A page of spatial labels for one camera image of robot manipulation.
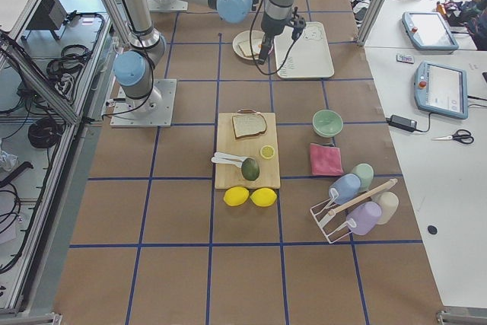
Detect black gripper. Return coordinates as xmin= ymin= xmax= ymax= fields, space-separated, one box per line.
xmin=257 ymin=32 xmax=275 ymax=65

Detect white round plate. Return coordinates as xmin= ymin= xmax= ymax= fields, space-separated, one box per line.
xmin=232 ymin=30 xmax=264 ymax=61

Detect bread slice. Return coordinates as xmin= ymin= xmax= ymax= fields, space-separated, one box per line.
xmin=237 ymin=39 xmax=260 ymax=57
xmin=232 ymin=113 xmax=267 ymax=139

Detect bread slice on plate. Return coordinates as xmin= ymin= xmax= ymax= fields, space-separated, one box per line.
xmin=237 ymin=39 xmax=260 ymax=57

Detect cream bear tray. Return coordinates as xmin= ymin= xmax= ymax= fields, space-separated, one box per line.
xmin=277 ymin=21 xmax=334 ymax=79

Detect light green bowl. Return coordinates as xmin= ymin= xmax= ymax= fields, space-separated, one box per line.
xmin=312 ymin=109 xmax=343 ymax=138

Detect lemon half slice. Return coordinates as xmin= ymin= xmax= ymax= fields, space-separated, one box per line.
xmin=259 ymin=145 xmax=275 ymax=160

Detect white plastic knife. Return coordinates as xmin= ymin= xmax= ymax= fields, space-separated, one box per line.
xmin=211 ymin=151 xmax=247 ymax=168

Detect green avocado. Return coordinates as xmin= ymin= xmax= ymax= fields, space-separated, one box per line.
xmin=240 ymin=158 xmax=260 ymax=181

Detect pink cloth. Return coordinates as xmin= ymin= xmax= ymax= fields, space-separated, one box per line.
xmin=310 ymin=143 xmax=343 ymax=177

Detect wooden cutting board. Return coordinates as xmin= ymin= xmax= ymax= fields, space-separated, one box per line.
xmin=215 ymin=113 xmax=281 ymax=190

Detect right yellow lemon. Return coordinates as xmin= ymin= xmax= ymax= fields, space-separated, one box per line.
xmin=250 ymin=187 xmax=277 ymax=208

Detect yellow lemon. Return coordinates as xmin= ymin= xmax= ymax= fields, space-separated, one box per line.
xmin=223 ymin=186 xmax=250 ymax=207
xmin=250 ymin=187 xmax=277 ymax=208

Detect left yellow lemon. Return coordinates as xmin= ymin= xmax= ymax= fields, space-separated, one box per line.
xmin=223 ymin=186 xmax=250 ymax=207

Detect black power adapter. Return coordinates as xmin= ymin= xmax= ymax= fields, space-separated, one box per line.
xmin=386 ymin=114 xmax=417 ymax=132

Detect green cup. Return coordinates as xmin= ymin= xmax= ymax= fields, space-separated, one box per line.
xmin=351 ymin=163 xmax=374 ymax=193

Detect blue cup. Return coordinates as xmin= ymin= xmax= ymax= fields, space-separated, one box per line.
xmin=329 ymin=174 xmax=361 ymax=205

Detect upper teach pendant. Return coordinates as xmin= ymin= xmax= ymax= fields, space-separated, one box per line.
xmin=402 ymin=12 xmax=459 ymax=53

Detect teach pendant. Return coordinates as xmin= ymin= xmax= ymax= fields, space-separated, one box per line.
xmin=402 ymin=12 xmax=459 ymax=53
xmin=413 ymin=62 xmax=468 ymax=119

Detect wooden rack rod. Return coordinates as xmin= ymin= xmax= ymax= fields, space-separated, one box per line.
xmin=327 ymin=178 xmax=398 ymax=217

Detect lower teach pendant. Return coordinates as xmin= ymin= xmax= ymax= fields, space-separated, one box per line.
xmin=413 ymin=62 xmax=468 ymax=119

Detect purple cup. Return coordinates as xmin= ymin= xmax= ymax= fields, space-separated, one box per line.
xmin=346 ymin=201 xmax=382 ymax=235

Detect cream cup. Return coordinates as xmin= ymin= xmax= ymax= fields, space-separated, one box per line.
xmin=372 ymin=191 xmax=399 ymax=225

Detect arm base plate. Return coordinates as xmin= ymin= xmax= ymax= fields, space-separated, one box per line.
xmin=147 ymin=0 xmax=188 ymax=13
xmin=110 ymin=78 xmax=177 ymax=128

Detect white wire cup rack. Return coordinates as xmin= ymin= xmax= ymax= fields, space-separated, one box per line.
xmin=309 ymin=196 xmax=351 ymax=244

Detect black handled scissors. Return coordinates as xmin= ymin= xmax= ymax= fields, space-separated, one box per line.
xmin=431 ymin=129 xmax=475 ymax=145

